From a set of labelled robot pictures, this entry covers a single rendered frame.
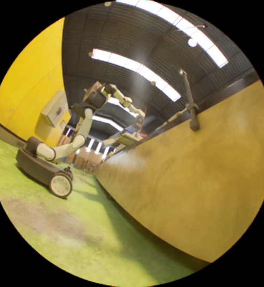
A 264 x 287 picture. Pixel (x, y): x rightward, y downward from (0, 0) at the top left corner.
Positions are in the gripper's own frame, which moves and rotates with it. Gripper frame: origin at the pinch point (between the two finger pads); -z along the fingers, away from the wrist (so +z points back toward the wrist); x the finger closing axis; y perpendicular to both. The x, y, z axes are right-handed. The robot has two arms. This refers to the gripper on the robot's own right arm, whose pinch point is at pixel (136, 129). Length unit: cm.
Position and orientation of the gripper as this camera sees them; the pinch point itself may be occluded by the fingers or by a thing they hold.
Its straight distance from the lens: 119.4
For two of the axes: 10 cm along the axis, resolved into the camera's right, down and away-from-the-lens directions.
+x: 8.7, 4.0, 3.0
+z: 2.7, -8.8, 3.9
